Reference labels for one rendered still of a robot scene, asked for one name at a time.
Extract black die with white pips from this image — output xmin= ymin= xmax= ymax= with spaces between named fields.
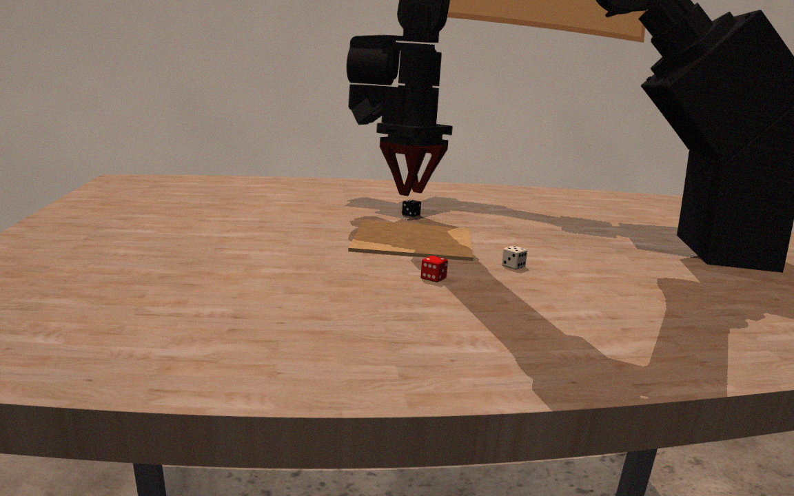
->
xmin=402 ymin=200 xmax=421 ymax=217

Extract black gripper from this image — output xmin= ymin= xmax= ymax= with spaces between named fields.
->
xmin=376 ymin=85 xmax=453 ymax=196

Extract beige die with black pips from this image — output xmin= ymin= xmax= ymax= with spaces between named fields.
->
xmin=502 ymin=246 xmax=527 ymax=269

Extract red dice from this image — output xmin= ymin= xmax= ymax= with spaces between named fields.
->
xmin=420 ymin=256 xmax=448 ymax=282

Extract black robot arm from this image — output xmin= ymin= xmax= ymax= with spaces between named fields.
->
xmin=347 ymin=0 xmax=737 ymax=125

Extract orange flat mat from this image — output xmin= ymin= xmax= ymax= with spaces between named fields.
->
xmin=348 ymin=220 xmax=474 ymax=261

